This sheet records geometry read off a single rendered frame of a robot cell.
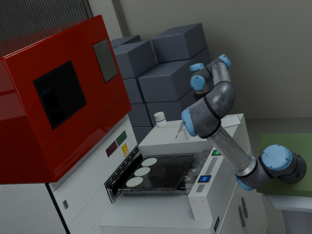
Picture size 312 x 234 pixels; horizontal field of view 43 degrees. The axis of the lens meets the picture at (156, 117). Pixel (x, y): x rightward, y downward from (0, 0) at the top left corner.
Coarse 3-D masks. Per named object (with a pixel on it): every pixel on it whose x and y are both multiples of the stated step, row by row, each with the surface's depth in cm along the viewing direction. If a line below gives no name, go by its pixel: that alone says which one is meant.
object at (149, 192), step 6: (126, 192) 231; (132, 192) 230; (138, 192) 228; (144, 192) 226; (150, 192) 224; (156, 192) 222; (162, 192) 221; (168, 192) 219; (174, 192) 218; (180, 192) 216; (186, 192) 214
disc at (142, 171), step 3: (141, 168) 241; (144, 168) 240; (147, 168) 239; (135, 171) 240; (138, 171) 239; (141, 171) 237; (144, 171) 236; (147, 171) 235; (135, 174) 236; (138, 174) 235; (141, 174) 234; (144, 174) 233
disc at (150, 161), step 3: (147, 159) 250; (150, 159) 249; (153, 159) 248; (156, 159) 247; (144, 162) 247; (147, 162) 246; (150, 162) 245; (153, 162) 244; (144, 165) 244; (147, 165) 243
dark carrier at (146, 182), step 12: (156, 156) 250; (168, 156) 245; (180, 156) 241; (192, 156) 236; (156, 168) 236; (168, 168) 232; (180, 168) 228; (144, 180) 227; (156, 180) 223; (168, 180) 219
